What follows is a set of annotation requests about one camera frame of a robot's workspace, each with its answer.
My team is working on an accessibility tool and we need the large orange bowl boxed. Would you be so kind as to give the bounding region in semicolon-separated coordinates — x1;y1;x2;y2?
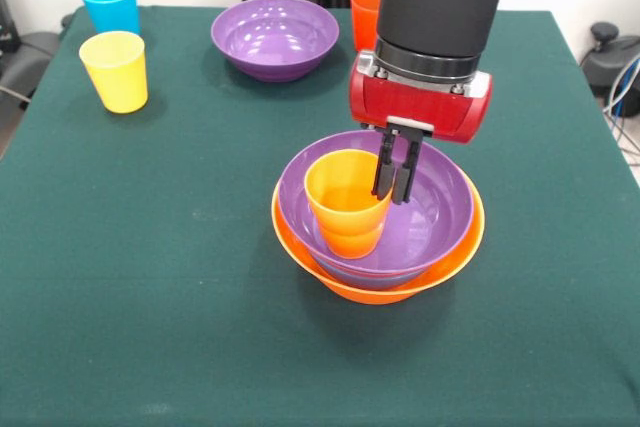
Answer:
270;181;486;306

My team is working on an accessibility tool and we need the blue cup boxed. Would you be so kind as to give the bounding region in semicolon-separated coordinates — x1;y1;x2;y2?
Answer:
79;0;141;37

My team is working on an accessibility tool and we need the red cup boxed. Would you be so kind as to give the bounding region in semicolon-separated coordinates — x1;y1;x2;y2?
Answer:
349;0;384;54

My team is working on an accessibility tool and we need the purple bowl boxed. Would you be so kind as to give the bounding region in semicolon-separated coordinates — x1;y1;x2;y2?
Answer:
276;129;475;292
210;0;341;83

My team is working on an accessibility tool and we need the black floor base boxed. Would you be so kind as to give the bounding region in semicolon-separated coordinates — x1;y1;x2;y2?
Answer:
579;21;640;98

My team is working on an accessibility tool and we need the dark green tablecloth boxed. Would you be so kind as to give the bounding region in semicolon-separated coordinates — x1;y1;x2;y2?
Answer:
0;5;640;427

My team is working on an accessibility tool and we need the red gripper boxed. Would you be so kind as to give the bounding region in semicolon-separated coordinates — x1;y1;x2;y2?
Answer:
348;49;494;206

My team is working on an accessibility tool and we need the orange cup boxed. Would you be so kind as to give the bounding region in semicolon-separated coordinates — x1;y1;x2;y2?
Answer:
303;149;394;260

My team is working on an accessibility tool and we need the bundle of cables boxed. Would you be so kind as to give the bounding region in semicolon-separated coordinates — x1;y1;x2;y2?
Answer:
602;54;640;168

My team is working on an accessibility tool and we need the yellow cup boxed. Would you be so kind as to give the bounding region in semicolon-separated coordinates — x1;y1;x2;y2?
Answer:
78;31;149;114

